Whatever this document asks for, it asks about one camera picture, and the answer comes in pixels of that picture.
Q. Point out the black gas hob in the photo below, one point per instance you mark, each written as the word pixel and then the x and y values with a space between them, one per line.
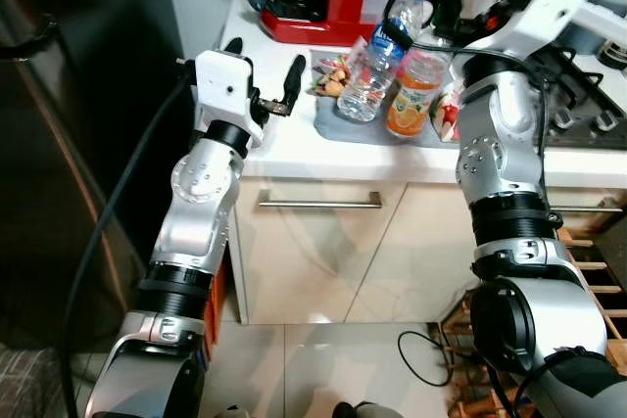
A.
pixel 578 105

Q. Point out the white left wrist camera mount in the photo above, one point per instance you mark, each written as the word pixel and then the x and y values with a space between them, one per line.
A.
pixel 223 85

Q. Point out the red white packet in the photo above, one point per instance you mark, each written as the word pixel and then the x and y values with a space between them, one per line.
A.
pixel 449 115

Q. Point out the cream kitchen cabinet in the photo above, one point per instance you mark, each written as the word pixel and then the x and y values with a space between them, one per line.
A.
pixel 323 261

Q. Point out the grey tray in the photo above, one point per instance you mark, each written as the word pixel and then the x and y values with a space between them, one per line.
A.
pixel 328 119

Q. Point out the tall dark steel refrigerator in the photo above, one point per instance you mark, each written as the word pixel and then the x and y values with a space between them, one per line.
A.
pixel 59 144

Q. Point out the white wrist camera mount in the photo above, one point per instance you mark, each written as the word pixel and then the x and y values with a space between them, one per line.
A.
pixel 223 85
pixel 539 12

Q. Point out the orange juice bottle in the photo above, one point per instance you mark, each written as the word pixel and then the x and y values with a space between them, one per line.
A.
pixel 411 100

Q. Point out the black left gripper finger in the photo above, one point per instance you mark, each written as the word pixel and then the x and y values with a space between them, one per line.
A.
pixel 295 85
pixel 235 47

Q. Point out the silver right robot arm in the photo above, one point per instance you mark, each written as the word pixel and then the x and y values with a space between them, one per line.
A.
pixel 500 144

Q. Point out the clear nut snack packet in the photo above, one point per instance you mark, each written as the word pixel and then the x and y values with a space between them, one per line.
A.
pixel 333 73

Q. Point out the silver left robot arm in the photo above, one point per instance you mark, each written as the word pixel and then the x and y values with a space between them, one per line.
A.
pixel 201 203

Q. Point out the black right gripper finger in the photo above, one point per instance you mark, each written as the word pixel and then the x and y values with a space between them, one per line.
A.
pixel 444 2

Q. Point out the red flat board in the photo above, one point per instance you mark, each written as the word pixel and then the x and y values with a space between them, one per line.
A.
pixel 217 310

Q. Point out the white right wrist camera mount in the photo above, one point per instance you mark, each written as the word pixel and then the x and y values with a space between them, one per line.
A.
pixel 539 12

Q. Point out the clear water bottle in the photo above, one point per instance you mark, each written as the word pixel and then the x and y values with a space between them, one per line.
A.
pixel 367 80

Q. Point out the wooden slatted rack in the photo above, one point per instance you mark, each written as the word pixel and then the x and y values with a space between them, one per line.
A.
pixel 566 237

